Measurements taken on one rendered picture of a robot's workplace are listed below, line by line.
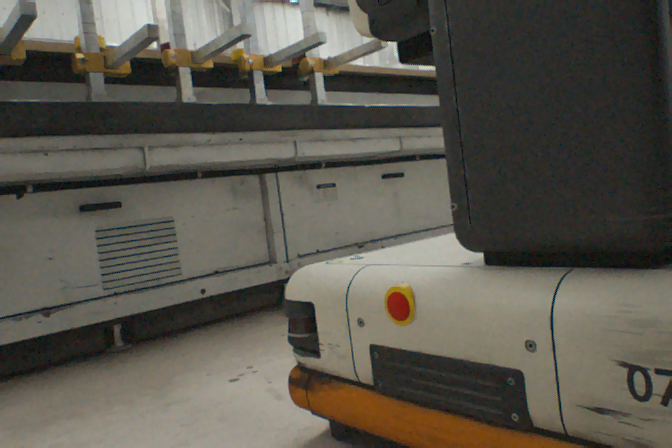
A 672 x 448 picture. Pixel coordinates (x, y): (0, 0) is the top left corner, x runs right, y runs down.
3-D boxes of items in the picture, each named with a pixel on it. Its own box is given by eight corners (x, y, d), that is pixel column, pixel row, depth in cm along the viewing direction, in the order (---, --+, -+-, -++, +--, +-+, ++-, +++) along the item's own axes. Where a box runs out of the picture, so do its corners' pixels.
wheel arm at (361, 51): (389, 50, 175) (387, 36, 175) (381, 49, 173) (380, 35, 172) (305, 82, 208) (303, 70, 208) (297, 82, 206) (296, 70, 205)
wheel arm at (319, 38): (328, 45, 159) (326, 30, 158) (319, 44, 156) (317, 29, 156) (248, 81, 192) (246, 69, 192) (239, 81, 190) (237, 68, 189)
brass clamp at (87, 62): (132, 72, 149) (129, 53, 149) (79, 70, 141) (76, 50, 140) (124, 78, 154) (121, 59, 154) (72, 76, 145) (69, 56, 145)
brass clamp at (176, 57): (214, 67, 165) (212, 50, 165) (171, 64, 157) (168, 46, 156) (204, 72, 170) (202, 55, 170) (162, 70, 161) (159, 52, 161)
